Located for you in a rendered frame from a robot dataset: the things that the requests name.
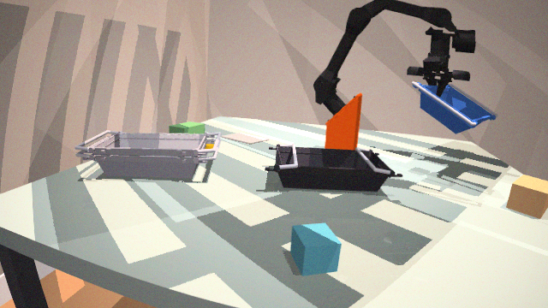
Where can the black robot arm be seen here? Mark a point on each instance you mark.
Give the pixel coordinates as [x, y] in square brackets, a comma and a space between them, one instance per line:
[463, 41]

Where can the blue cube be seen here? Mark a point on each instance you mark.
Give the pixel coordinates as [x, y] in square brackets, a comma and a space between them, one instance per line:
[315, 249]

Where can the green block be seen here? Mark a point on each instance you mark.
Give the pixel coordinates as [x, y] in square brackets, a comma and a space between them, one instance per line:
[188, 128]

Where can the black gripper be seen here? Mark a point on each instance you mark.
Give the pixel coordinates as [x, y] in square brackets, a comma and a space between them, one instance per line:
[445, 78]

